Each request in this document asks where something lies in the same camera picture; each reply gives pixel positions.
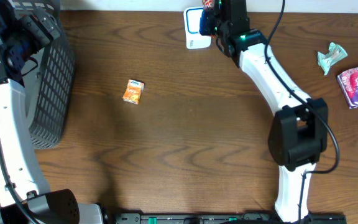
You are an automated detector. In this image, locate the brown orange chocolate bar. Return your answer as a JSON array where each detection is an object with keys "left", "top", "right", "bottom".
[{"left": 202, "top": 0, "right": 216, "bottom": 9}]

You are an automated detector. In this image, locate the teal snack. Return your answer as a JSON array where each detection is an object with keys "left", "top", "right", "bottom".
[{"left": 317, "top": 42, "right": 348, "bottom": 76}]

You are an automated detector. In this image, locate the small orange juice carton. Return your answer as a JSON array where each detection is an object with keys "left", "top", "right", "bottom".
[{"left": 122, "top": 80, "right": 145, "bottom": 105}]

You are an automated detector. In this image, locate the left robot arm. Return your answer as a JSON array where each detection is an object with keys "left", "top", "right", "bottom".
[{"left": 0, "top": 1, "right": 108, "bottom": 223}]

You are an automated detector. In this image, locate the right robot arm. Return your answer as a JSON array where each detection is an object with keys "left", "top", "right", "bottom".
[{"left": 200, "top": 1, "right": 328, "bottom": 223}]

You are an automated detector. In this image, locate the grey plastic mesh basket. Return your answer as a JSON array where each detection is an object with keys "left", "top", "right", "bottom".
[{"left": 13, "top": 0, "right": 75, "bottom": 149}]

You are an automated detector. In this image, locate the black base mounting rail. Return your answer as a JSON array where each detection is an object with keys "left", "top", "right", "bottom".
[{"left": 114, "top": 212, "right": 347, "bottom": 224}]

